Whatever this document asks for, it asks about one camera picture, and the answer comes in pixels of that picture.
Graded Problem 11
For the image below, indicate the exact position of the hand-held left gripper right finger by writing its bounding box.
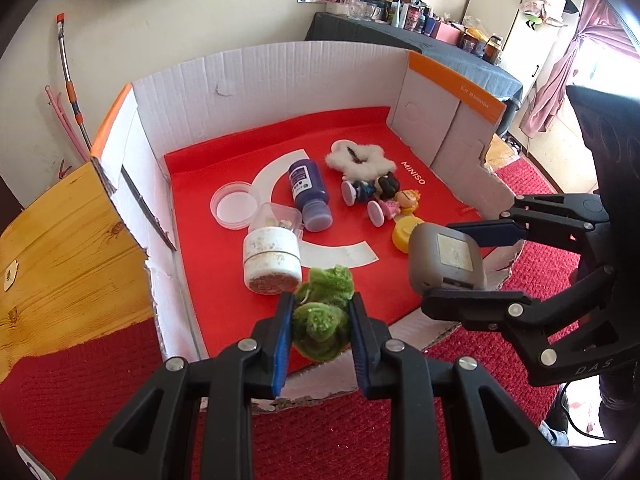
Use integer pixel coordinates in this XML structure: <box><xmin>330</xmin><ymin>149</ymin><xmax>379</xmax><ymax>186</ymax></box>
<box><xmin>347</xmin><ymin>294</ymin><xmax>566</xmax><ymax>480</ymax></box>

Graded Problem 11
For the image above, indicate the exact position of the mop handle with orange grip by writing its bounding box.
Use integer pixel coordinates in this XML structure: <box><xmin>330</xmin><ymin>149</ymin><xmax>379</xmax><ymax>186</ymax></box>
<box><xmin>55</xmin><ymin>12</ymin><xmax>93</xmax><ymax>151</ymax></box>

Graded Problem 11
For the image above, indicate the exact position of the green and pink hanging toy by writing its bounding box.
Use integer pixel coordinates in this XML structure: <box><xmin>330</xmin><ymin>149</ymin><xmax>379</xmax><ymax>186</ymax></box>
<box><xmin>517</xmin><ymin>0</ymin><xmax>566</xmax><ymax>31</ymax></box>

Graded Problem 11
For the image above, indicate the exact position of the grey hinged case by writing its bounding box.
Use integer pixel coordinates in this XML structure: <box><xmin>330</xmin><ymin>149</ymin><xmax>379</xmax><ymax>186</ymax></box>
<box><xmin>407</xmin><ymin>222</ymin><xmax>488</xmax><ymax>295</ymax></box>

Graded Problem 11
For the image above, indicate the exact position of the clear plastic lid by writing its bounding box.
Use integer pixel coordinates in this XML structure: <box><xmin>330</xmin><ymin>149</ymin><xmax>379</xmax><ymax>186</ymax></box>
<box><xmin>210</xmin><ymin>181</ymin><xmax>260</xmax><ymax>231</ymax></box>

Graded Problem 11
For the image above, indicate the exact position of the row of bottles and cups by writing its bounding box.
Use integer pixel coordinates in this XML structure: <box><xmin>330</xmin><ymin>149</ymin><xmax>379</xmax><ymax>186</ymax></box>
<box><xmin>325</xmin><ymin>0</ymin><xmax>503</xmax><ymax>63</ymax></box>

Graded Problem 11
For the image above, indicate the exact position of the green crocheted toy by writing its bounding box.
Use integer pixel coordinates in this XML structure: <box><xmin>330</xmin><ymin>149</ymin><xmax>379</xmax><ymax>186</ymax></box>
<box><xmin>292</xmin><ymin>264</ymin><xmax>357</xmax><ymax>362</ymax></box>

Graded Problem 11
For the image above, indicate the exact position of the white tag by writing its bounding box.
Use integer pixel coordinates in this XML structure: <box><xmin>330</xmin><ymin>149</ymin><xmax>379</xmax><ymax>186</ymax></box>
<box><xmin>2</xmin><ymin>259</ymin><xmax>21</xmax><ymax>292</ymax></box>

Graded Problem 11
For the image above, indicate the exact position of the black-haired toy figure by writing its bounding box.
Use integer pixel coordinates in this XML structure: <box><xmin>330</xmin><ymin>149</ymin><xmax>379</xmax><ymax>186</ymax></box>
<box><xmin>341</xmin><ymin>174</ymin><xmax>398</xmax><ymax>207</ymax></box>

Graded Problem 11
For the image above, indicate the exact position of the black cable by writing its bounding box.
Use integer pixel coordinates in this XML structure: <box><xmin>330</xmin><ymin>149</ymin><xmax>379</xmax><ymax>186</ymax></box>
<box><xmin>560</xmin><ymin>385</ymin><xmax>617</xmax><ymax>445</ymax></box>

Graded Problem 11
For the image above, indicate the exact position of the orange cardboard box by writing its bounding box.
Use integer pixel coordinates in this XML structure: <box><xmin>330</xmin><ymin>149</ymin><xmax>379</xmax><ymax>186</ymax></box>
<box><xmin>90</xmin><ymin>42</ymin><xmax>526</xmax><ymax>413</ymax></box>

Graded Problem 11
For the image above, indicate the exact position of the white jar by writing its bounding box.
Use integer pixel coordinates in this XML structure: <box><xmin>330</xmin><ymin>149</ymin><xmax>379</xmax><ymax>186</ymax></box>
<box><xmin>242</xmin><ymin>226</ymin><xmax>303</xmax><ymax>293</ymax></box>

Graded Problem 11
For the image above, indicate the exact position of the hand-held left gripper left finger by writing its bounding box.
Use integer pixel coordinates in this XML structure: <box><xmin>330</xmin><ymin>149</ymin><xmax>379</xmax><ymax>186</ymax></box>
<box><xmin>65</xmin><ymin>291</ymin><xmax>296</xmax><ymax>480</ymax></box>

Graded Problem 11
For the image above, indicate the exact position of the blue paint bottle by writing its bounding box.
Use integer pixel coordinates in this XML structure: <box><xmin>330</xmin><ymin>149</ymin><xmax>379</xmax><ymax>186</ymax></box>
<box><xmin>287</xmin><ymin>158</ymin><xmax>333</xmax><ymax>232</ymax></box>

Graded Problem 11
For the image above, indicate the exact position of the white wardrobe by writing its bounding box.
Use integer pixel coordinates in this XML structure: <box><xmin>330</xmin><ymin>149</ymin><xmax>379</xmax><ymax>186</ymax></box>
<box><xmin>462</xmin><ymin>0</ymin><xmax>583</xmax><ymax>91</ymax></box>

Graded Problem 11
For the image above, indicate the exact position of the red sheet with white print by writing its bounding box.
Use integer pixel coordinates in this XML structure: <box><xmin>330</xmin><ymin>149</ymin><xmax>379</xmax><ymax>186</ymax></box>
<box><xmin>164</xmin><ymin>106</ymin><xmax>493</xmax><ymax>373</ymax></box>

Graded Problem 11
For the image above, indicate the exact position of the yellow round toy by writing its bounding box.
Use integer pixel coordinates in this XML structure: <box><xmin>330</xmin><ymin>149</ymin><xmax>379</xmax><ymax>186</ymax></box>
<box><xmin>391</xmin><ymin>216</ymin><xmax>426</xmax><ymax>253</ymax></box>

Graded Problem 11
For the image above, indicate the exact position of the pink hanger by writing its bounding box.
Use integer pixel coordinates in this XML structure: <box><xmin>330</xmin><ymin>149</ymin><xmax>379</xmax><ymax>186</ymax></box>
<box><xmin>45</xmin><ymin>85</ymin><xmax>91</xmax><ymax>161</ymax></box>

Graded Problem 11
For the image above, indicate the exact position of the table with blue cloth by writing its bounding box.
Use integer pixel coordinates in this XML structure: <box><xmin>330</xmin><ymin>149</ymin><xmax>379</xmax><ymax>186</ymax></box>
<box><xmin>305</xmin><ymin>11</ymin><xmax>523</xmax><ymax>133</ymax></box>

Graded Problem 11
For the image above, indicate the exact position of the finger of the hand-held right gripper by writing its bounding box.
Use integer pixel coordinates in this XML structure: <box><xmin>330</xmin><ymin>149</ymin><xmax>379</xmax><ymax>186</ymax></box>
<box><xmin>420</xmin><ymin>267</ymin><xmax>617</xmax><ymax>366</ymax></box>
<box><xmin>447</xmin><ymin>192</ymin><xmax>612</xmax><ymax>275</ymax></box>

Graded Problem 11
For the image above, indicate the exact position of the small clear plastic box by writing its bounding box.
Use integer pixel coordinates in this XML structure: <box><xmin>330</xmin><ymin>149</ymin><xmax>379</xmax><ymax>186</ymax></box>
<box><xmin>250</xmin><ymin>202</ymin><xmax>303</xmax><ymax>241</ymax></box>

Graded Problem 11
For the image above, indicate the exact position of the pink box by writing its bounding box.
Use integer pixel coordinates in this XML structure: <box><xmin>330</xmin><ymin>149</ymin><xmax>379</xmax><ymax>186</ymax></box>
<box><xmin>435</xmin><ymin>22</ymin><xmax>463</xmax><ymax>46</ymax></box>

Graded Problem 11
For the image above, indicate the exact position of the pink curtain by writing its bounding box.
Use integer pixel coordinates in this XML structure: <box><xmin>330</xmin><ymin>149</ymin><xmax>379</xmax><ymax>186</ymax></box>
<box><xmin>517</xmin><ymin>0</ymin><xmax>636</xmax><ymax>136</ymax></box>

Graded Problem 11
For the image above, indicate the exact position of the yellow-haired doll figure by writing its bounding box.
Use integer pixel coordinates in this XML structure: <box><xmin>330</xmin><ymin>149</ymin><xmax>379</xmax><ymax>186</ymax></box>
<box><xmin>367</xmin><ymin>188</ymin><xmax>421</xmax><ymax>223</ymax></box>

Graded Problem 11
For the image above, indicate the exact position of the red knitted blanket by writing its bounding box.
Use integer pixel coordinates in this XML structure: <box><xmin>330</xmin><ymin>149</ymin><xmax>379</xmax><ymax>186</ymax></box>
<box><xmin>0</xmin><ymin>157</ymin><xmax>576</xmax><ymax>480</ymax></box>

